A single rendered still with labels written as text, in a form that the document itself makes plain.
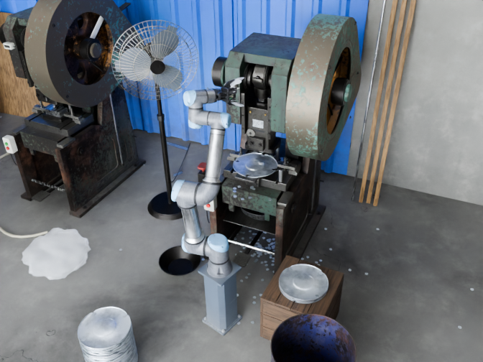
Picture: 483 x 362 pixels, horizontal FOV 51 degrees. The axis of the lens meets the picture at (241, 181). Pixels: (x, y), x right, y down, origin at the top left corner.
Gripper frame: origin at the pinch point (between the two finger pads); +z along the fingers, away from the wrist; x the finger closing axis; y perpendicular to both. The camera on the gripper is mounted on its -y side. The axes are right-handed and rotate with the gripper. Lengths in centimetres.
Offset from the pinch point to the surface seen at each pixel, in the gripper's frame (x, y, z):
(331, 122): -26, -5, 68
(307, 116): -10.6, 28.9, 20.7
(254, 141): -39, -30, 26
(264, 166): -55, -27, 32
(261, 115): -20.7, -24.6, 28.2
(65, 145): -58, -154, -63
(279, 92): -4.1, -7.5, 29.1
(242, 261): -122, -29, 17
